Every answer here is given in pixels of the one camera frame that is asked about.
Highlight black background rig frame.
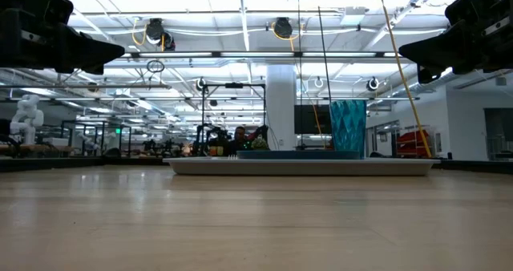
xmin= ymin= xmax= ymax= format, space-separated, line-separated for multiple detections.
xmin=200 ymin=82 xmax=267 ymax=152

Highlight black hanging cable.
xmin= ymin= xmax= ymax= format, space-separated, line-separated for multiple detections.
xmin=313 ymin=0 xmax=334 ymax=103

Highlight person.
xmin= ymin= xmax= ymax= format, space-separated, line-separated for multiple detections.
xmin=230 ymin=125 xmax=248 ymax=156

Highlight dark blue plate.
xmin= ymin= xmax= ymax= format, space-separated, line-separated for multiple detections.
xmin=236 ymin=149 xmax=362 ymax=160

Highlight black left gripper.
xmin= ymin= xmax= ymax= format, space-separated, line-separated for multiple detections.
xmin=0 ymin=0 xmax=126 ymax=76

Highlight black hanging screen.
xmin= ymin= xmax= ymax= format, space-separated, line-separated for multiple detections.
xmin=293 ymin=103 xmax=333 ymax=136

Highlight long ceiling light bar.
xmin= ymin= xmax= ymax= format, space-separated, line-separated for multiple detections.
xmin=123 ymin=51 xmax=402 ymax=60

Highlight yellow hanging cable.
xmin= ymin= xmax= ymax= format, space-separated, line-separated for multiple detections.
xmin=377 ymin=0 xmax=434 ymax=159

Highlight red storage bins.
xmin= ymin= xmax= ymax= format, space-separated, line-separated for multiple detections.
xmin=396 ymin=128 xmax=431 ymax=158

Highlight black aluminium table frame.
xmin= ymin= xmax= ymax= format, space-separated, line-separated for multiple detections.
xmin=0 ymin=156 xmax=513 ymax=175

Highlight grey plastic tray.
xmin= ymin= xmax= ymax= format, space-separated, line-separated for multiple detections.
xmin=161 ymin=156 xmax=441 ymax=177

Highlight teal faceted cup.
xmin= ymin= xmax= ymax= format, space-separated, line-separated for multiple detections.
xmin=329 ymin=99 xmax=368 ymax=160

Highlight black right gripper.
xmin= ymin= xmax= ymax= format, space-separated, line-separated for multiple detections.
xmin=398 ymin=0 xmax=513 ymax=85

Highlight white building column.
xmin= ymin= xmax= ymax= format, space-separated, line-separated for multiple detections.
xmin=265 ymin=63 xmax=299 ymax=152

